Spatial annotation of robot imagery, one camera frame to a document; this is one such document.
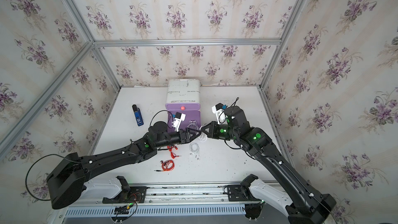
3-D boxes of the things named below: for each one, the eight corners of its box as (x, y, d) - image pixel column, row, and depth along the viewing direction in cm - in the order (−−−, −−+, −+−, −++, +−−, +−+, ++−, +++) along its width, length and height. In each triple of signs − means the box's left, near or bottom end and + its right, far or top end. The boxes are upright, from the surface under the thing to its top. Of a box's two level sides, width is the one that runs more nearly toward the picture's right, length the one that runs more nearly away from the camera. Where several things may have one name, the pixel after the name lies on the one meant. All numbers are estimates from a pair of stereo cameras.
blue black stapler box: (138, 126, 100) (135, 121, 95) (134, 110, 109) (131, 105, 104) (144, 124, 101) (142, 119, 97) (140, 108, 110) (137, 103, 105)
